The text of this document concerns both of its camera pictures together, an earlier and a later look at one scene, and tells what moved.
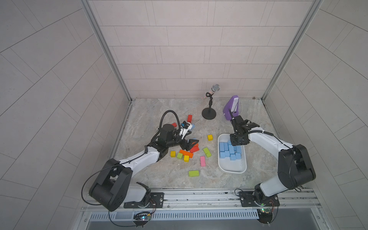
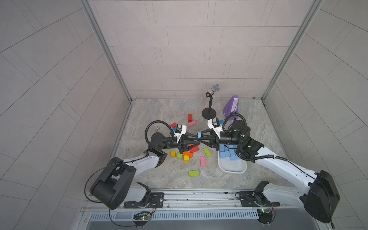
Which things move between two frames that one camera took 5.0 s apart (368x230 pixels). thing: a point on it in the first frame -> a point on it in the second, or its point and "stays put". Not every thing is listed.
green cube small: [179, 155] stays put
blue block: [222, 148] stays put
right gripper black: [234, 143] -> [214, 143]
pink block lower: [202, 161] stays put
